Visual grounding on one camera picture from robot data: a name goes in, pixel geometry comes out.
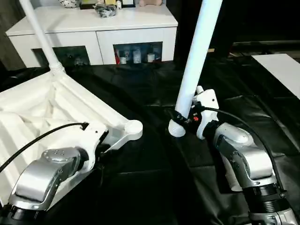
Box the pink plush item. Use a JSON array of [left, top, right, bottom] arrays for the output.
[[138, 0, 164, 7]]

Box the white cabinet with glass doors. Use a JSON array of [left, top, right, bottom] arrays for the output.
[[6, 5, 179, 68]]

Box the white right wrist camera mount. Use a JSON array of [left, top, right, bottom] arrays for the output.
[[192, 85, 220, 140]]

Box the black work mat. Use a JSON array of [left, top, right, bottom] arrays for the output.
[[0, 52, 300, 225]]

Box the black left wrist camera cable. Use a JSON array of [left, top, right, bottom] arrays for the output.
[[0, 122, 90, 172]]

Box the floral patterned pot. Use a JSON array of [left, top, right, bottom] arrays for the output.
[[58, 0, 81, 9]]

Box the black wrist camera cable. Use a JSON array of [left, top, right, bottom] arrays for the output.
[[201, 106, 288, 195], [0, 122, 90, 172]]

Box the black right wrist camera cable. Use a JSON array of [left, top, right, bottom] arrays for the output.
[[201, 106, 288, 195]]

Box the grey curtain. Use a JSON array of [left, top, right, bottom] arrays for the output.
[[0, 0, 27, 69]]

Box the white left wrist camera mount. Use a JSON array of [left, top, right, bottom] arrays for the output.
[[80, 121, 109, 173]]

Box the white plastic table top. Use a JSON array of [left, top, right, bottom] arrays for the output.
[[0, 67, 144, 207]]

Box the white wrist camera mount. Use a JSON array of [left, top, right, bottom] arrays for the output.
[[80, 121, 109, 173], [192, 85, 220, 140]]

